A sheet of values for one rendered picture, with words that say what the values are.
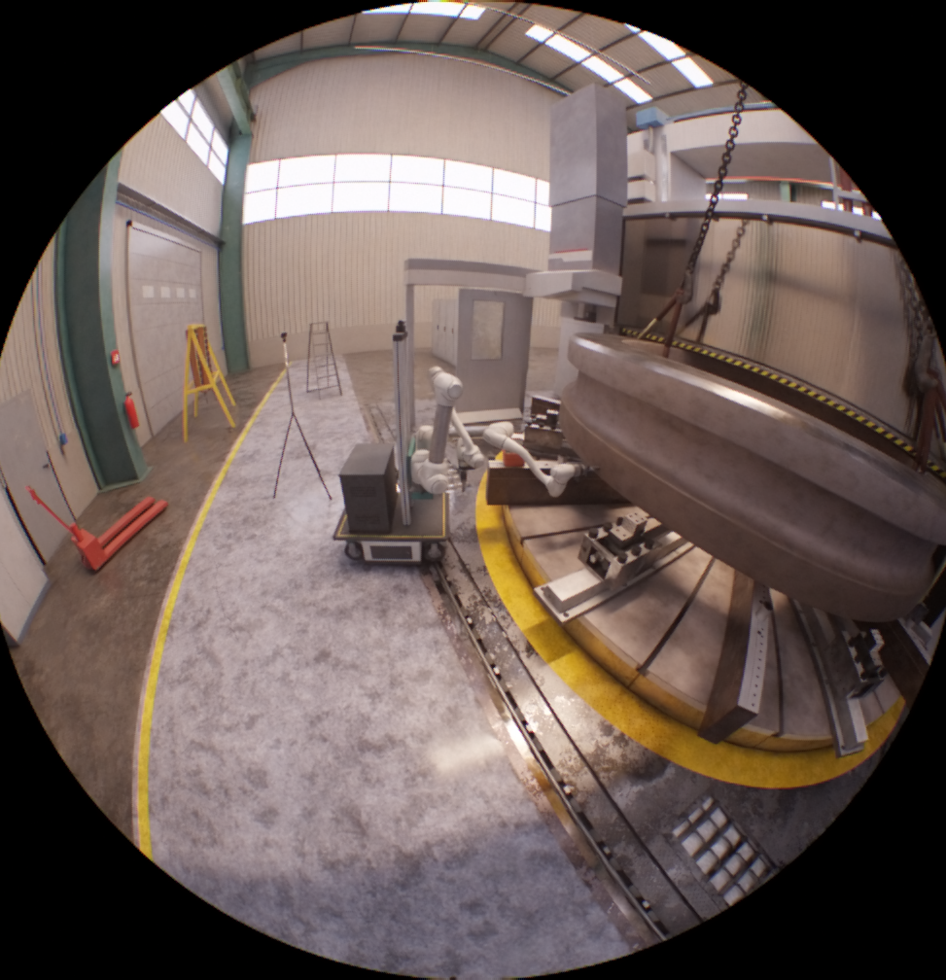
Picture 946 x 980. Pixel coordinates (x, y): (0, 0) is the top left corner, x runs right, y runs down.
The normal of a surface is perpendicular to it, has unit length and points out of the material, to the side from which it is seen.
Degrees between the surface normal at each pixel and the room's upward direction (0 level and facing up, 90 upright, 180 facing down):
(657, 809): 0
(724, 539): 90
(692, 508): 90
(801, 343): 90
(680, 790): 0
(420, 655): 0
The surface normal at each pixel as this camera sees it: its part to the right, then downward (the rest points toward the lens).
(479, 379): 0.39, 0.49
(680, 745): 0.04, -0.86
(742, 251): -0.91, 0.18
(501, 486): 0.07, 0.52
